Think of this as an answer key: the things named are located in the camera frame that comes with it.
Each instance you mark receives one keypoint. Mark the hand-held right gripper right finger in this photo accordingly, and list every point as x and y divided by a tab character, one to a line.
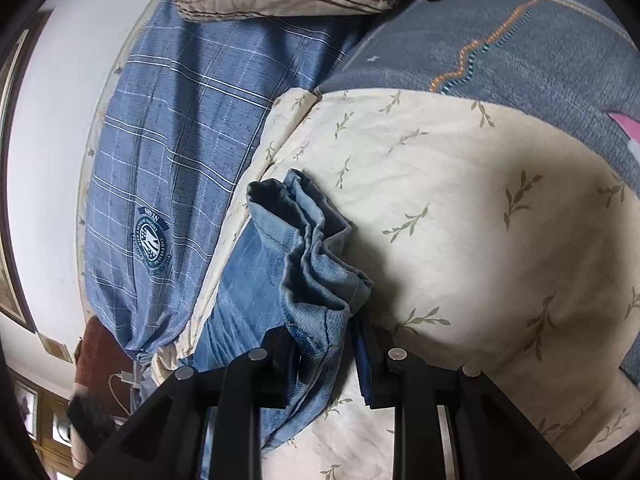
362	365

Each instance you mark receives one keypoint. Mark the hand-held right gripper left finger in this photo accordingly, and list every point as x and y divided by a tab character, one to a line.
272	360

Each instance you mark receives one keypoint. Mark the blue denim pants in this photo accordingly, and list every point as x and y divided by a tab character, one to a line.
310	280

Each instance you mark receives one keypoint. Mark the white charger plug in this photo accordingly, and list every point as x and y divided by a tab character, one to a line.
125	377

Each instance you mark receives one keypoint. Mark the brown headboard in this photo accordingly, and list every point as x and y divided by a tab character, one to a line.
97	355

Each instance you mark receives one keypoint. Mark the black case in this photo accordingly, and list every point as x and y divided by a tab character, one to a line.
92	417

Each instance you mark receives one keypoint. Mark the cream leaf-print quilt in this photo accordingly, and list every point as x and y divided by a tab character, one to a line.
450	185

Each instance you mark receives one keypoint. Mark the wooden cabinet with glass doors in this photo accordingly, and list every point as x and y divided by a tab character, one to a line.
47	425

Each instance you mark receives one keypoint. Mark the blue plaid duvet cover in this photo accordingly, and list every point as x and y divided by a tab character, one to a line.
175	135

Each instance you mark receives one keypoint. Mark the grey patterned blanket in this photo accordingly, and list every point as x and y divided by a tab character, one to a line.
525	25

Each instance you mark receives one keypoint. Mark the small paper wall sticker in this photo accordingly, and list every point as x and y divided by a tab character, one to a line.
52	346

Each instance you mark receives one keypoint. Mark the dark framed wall picture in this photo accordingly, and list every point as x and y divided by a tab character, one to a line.
12	270

